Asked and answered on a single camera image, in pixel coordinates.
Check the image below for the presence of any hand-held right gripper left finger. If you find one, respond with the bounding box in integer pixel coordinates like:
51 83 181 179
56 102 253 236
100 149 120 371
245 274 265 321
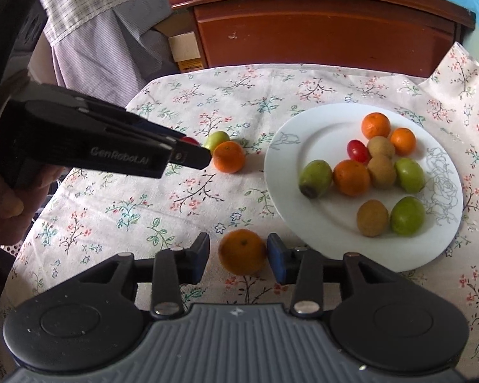
78 232 211 317

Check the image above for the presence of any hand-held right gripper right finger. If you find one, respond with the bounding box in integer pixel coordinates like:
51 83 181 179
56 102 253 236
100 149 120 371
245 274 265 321
267 233 400 316

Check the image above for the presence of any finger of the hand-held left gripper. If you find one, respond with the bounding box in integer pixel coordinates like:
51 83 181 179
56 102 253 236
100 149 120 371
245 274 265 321
77 94 187 141
83 109 211 170

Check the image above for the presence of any white plate with line drawing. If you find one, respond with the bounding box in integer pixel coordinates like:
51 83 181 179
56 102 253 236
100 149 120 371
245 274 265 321
263 103 464 272

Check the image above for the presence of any green jujube with reddish end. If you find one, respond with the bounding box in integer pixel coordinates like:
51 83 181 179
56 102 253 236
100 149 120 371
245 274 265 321
299 160 333 199

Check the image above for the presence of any person's left hand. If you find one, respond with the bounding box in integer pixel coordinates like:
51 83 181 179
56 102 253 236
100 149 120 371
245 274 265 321
0 154 67 246

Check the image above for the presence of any floral tablecloth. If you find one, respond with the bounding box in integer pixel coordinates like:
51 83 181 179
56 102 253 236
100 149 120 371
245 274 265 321
0 42 479 372

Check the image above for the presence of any lilac striped cloth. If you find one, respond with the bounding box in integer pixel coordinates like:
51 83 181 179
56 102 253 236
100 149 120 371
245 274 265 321
50 8 176 108

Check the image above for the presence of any small white yellow box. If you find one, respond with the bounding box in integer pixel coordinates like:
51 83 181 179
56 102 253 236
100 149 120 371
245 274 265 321
168 32 206 73

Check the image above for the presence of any brown cardboard piece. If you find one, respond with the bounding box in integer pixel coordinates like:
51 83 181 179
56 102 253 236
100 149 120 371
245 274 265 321
154 8 196 36

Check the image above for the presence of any brown wooden nightstand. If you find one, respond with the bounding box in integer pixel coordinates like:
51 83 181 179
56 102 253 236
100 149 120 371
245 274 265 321
168 0 476 78

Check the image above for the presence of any blue printed blanket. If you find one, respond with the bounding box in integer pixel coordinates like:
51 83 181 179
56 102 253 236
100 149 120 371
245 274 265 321
419 0 479 49

